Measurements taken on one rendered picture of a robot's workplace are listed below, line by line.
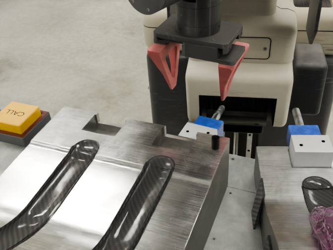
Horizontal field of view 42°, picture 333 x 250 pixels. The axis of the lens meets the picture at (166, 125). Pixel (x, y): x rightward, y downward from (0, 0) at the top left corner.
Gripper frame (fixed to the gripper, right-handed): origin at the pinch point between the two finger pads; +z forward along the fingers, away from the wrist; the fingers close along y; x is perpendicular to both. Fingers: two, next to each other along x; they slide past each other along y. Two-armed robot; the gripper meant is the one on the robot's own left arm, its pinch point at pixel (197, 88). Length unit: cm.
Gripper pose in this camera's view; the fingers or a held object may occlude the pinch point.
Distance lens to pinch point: 61.5
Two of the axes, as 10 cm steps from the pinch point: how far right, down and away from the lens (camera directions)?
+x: 4.4, -5.6, 7.0
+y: 9.0, 2.4, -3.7
